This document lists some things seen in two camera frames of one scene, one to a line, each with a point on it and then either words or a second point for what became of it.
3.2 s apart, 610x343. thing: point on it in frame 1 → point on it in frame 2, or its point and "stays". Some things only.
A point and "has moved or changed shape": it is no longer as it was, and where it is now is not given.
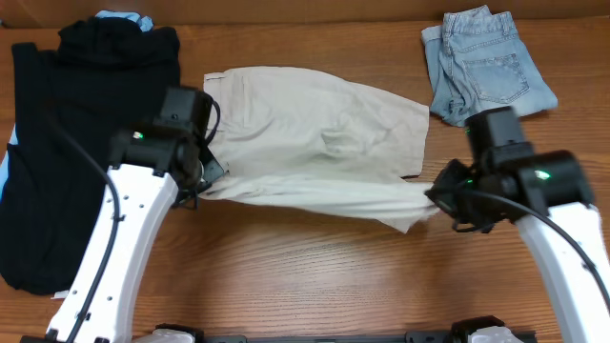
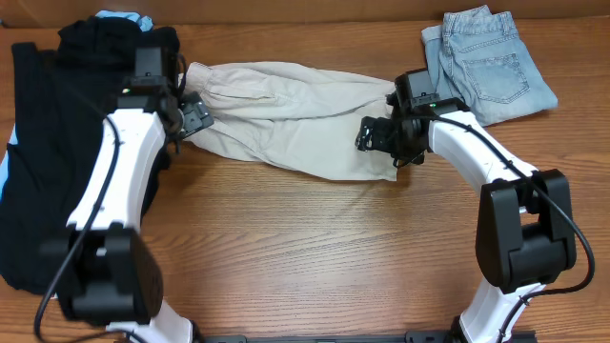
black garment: (106, 77) stays
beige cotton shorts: (294, 141) has moved or changed shape
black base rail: (462, 336) stays
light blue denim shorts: (477, 61) stays
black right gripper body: (470, 209) → (396, 141)
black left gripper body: (210, 168) → (194, 116)
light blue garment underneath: (133, 18) stays
